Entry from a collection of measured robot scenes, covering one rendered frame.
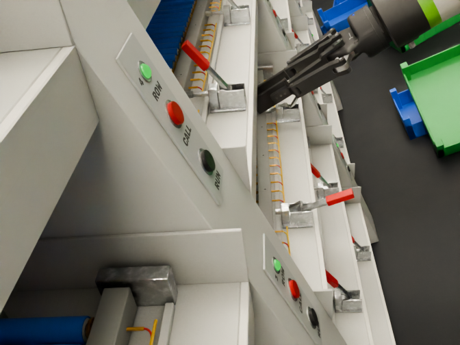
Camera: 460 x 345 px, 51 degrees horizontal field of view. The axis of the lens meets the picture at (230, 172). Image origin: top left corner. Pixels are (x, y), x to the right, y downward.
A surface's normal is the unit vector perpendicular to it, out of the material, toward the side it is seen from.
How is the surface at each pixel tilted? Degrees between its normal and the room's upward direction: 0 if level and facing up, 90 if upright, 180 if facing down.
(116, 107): 90
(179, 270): 90
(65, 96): 111
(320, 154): 21
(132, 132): 90
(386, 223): 0
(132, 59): 90
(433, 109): 28
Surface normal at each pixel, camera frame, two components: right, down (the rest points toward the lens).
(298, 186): -0.12, -0.80
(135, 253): -0.05, 0.60
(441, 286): -0.47, -0.72
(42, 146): 0.99, -0.07
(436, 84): -0.43, -0.36
